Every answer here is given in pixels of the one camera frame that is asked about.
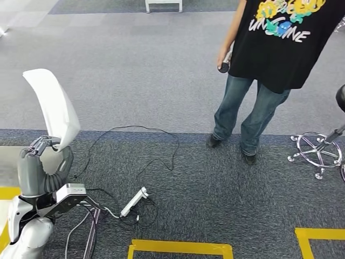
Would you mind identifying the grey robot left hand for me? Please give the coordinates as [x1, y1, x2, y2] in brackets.
[17, 135, 74, 198]

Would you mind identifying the person's hand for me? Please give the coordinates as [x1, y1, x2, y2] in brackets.
[217, 44, 233, 70]

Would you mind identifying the black handheld controller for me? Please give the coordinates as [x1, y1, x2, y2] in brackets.
[218, 51, 234, 74]

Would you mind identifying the white plastic car body part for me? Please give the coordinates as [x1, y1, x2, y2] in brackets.
[23, 69, 81, 153]

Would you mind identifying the steel workbench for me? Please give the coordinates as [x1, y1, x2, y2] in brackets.
[0, 146, 101, 259]

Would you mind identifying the person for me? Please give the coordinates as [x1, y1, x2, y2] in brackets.
[206, 0, 345, 166]

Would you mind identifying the white table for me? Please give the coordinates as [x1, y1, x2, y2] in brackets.
[145, 0, 183, 14]

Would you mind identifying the white power strip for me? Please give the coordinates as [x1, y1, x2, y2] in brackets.
[120, 187, 149, 218]

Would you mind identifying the black stool chrome base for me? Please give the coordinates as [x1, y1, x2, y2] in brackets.
[287, 84, 345, 183]

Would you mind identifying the pale wrist camera black mount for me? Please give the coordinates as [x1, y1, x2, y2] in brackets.
[36, 183, 88, 218]

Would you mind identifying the long black floor cable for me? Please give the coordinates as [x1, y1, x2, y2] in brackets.
[70, 125, 180, 180]

